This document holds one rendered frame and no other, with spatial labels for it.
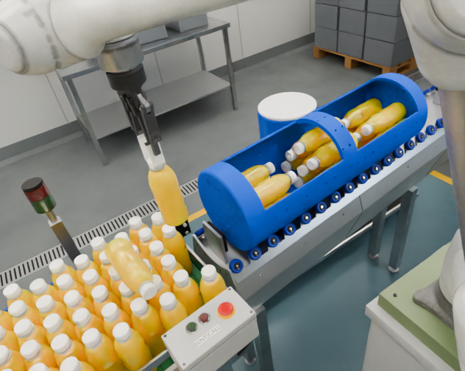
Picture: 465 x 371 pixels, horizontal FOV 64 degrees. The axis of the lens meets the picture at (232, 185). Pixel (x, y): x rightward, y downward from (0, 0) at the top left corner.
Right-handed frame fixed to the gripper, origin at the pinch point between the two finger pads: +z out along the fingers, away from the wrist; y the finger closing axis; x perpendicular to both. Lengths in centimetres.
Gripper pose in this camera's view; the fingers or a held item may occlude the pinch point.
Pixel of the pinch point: (151, 150)
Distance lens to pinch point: 89.1
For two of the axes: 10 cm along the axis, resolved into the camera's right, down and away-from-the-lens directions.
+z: 1.4, 7.8, 6.1
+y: -6.0, -4.3, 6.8
